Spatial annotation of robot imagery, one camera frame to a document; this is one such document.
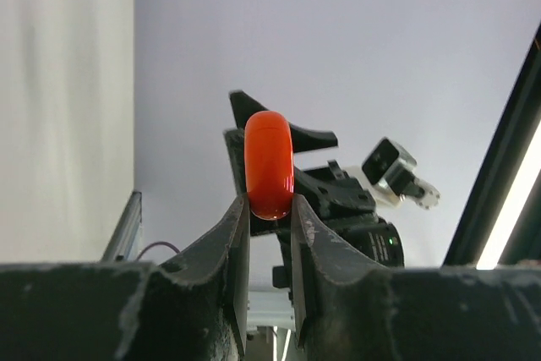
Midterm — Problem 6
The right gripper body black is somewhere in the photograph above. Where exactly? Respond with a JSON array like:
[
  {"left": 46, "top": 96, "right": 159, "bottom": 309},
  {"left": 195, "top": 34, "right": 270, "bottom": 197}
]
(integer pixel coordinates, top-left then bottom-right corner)
[{"left": 294, "top": 160, "right": 404, "bottom": 267}]

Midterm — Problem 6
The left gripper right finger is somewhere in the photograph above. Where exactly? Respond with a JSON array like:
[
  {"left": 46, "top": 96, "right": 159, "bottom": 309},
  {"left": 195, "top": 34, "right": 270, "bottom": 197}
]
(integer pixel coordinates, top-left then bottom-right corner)
[{"left": 291, "top": 195, "right": 540, "bottom": 360}]

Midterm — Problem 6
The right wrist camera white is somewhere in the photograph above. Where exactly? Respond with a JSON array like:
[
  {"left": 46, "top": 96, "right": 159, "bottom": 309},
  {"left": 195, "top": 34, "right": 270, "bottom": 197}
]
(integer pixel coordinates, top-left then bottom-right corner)
[{"left": 342, "top": 137, "right": 440, "bottom": 210}]

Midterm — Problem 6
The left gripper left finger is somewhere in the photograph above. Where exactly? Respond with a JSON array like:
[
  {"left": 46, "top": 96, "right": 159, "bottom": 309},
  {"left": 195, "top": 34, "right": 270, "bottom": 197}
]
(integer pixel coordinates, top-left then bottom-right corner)
[{"left": 1, "top": 196, "right": 250, "bottom": 360}]

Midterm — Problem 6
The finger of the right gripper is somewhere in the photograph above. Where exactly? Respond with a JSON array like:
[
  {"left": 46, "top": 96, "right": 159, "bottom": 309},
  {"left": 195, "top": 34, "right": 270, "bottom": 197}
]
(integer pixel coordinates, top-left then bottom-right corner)
[
  {"left": 224, "top": 129, "right": 278, "bottom": 237},
  {"left": 229, "top": 90, "right": 338, "bottom": 153}
]

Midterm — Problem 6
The right aluminium frame post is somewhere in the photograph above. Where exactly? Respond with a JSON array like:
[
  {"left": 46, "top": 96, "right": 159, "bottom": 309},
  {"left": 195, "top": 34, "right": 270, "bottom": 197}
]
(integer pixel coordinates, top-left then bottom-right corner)
[{"left": 101, "top": 191, "right": 142, "bottom": 262}]

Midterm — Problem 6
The orange charging case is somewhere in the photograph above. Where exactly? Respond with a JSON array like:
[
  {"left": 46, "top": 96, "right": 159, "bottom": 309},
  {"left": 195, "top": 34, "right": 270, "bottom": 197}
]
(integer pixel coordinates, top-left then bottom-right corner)
[{"left": 244, "top": 111, "right": 294, "bottom": 221}]

